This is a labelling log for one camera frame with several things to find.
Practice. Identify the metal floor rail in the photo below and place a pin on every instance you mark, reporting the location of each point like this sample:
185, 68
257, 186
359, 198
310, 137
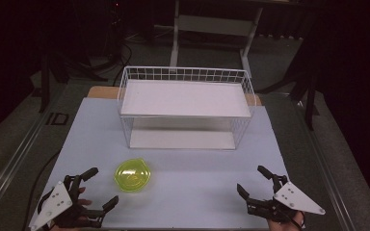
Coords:
16, 154
326, 166

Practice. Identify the black square floor bracket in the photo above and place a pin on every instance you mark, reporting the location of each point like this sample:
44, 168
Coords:
58, 118

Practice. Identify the person's right hand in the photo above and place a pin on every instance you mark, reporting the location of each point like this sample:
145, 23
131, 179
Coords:
285, 226

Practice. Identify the white metal desk frame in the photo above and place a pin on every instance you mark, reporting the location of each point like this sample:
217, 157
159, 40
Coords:
212, 25

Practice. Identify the yellow-green plastic plate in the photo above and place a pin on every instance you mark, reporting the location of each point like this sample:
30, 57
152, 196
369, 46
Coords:
132, 175

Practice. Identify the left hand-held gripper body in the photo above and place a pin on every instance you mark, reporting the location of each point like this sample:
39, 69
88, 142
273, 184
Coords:
53, 202

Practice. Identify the pale grey table mat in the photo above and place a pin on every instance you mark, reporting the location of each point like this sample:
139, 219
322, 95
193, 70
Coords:
189, 179

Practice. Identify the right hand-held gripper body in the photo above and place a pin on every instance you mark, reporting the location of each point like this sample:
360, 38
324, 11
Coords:
297, 200

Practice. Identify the black metal stand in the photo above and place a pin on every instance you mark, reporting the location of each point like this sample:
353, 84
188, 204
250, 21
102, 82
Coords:
308, 80
46, 80

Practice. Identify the person's left hand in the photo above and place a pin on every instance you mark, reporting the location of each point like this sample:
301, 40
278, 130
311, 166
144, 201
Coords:
85, 202

